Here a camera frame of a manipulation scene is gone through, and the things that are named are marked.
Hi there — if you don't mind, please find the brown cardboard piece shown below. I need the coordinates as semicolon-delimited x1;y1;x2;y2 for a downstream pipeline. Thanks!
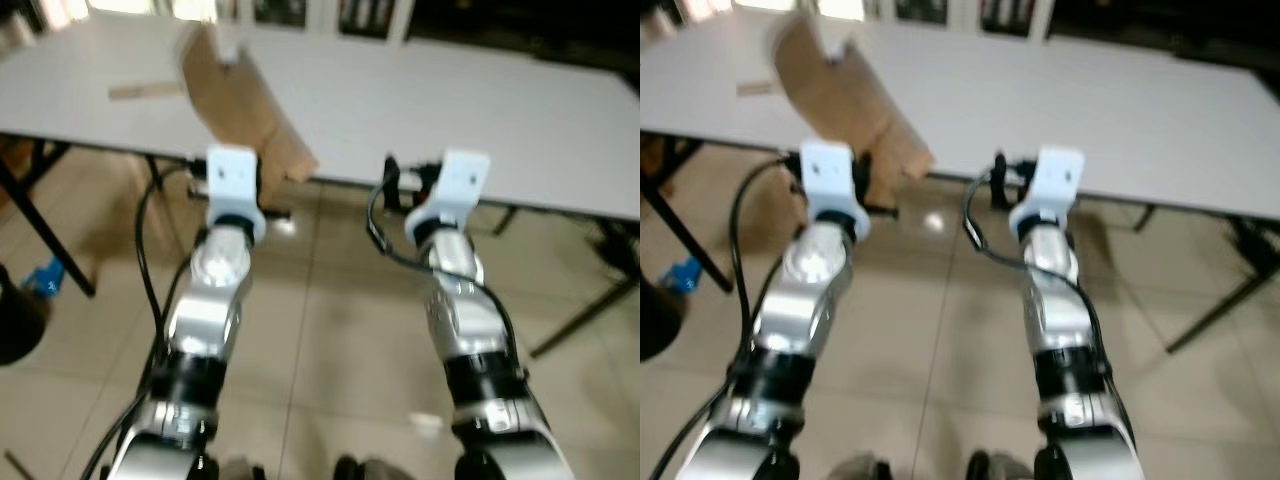
768;14;937;183
178;24;321;187

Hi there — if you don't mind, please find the dark grey rubbish bin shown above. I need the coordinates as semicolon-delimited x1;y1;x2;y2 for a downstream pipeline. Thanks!
0;262;52;367
640;278;687;364

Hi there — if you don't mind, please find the white table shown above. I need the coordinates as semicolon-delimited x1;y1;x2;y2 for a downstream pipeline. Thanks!
0;14;641;223
640;12;1280;223

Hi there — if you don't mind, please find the white bookshelf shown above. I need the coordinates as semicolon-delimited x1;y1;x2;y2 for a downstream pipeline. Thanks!
215;0;417;44
865;0;1057;42

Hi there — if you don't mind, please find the blue snack packet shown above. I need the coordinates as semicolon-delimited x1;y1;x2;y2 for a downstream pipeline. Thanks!
24;257;67;300
664;257;703;297

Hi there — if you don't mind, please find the black slanted table leg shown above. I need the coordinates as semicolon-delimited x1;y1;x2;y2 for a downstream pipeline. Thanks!
1164;266;1280;355
528;268;641;360

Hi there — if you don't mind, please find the silver robot left leg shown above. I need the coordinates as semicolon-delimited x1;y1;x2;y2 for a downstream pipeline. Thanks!
828;453;893;480

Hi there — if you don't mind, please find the silver robot leg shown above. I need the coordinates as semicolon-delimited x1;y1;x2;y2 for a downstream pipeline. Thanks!
963;448;1033;480
828;453;893;480

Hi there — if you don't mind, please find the silver robot right leg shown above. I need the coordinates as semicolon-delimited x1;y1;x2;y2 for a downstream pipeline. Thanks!
963;448;1033;480

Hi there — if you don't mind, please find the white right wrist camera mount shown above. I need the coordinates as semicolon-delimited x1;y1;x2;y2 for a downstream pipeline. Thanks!
1007;145;1087;238
404;149;492;243

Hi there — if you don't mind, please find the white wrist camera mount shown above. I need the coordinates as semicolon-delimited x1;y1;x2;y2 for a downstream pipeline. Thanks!
1007;145;1087;238
204;144;268;243
404;149;492;243
799;139;870;243

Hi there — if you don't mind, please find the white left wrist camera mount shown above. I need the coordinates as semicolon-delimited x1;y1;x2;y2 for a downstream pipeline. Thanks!
799;139;870;243
204;144;268;243

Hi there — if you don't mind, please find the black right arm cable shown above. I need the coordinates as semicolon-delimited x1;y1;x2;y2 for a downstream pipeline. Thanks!
364;154;527;387
961;149;1137;441

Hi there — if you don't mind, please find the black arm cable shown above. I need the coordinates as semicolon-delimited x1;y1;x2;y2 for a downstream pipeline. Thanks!
78;160;213;480
961;149;1137;441
648;154;802;480
364;154;527;387

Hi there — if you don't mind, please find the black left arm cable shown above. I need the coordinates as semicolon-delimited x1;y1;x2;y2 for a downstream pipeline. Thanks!
78;160;213;480
648;154;802;480

